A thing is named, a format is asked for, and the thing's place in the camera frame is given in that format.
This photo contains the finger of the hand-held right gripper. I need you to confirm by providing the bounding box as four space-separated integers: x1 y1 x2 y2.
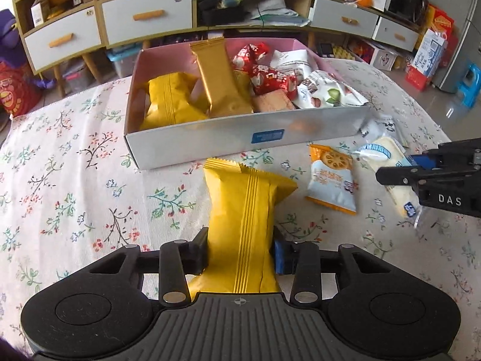
376 165 481 189
409 138 481 171

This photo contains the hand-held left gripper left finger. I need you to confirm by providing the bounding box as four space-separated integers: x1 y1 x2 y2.
79 227 210 306

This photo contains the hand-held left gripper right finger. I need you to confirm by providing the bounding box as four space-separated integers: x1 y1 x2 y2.
274 227 408 306

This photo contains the clear bread packet blue label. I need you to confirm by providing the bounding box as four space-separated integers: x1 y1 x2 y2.
357 136 427 230

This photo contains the large yellow snack packet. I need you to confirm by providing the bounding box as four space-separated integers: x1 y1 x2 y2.
187 157 299 295

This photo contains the pink cardboard box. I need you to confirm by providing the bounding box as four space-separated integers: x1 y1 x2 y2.
123 37 372 171

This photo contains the nut mix snack packet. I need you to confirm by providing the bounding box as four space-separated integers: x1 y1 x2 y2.
296 69 371 110

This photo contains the clear wafer biscuit packet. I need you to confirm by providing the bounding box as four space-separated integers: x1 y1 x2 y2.
251 91 297 114

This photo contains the silver white snack packet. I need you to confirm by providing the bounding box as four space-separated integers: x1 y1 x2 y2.
270 50 321 80

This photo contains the red white candy packet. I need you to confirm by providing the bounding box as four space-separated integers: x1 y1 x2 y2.
232 42 272 71
251 65 299 95

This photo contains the long gold snack packet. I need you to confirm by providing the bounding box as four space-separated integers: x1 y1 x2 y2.
189 39 255 118

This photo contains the white packet black script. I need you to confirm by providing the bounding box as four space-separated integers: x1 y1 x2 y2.
360 114 411 148

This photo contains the blue plastic stool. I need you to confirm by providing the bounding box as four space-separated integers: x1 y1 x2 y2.
459 63 481 108

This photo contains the white orange cracker packet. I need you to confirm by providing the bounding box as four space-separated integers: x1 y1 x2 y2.
304 143 358 216

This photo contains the white blue carton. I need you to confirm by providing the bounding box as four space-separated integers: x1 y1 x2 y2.
405 29 449 91

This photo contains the white red patterned box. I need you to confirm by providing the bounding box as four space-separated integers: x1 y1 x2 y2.
371 48 400 71

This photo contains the grey refrigerator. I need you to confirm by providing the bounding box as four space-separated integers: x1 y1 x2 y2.
437 0 481 94

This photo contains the red gift box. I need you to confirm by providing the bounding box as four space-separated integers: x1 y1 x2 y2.
427 5 455 43

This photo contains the white cabinet drawer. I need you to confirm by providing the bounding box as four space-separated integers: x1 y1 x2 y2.
373 18 421 52
309 0 381 39
22 7 103 70
99 0 195 49

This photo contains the floral tablecloth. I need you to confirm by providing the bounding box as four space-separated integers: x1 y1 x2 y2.
0 58 481 347

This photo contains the black toaster oven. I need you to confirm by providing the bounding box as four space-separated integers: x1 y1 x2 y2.
386 0 430 24

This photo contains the clear storage box blue lid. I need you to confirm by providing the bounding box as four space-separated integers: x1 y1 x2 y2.
106 42 142 80

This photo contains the wooden cabinet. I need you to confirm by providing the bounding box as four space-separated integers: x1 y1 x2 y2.
11 0 423 91

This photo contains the red printed bag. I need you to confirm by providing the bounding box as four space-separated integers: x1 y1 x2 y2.
0 61 43 118

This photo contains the black bag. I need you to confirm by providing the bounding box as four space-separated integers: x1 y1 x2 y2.
196 0 257 28

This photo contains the purple bag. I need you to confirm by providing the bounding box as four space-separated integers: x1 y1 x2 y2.
0 8 20 69

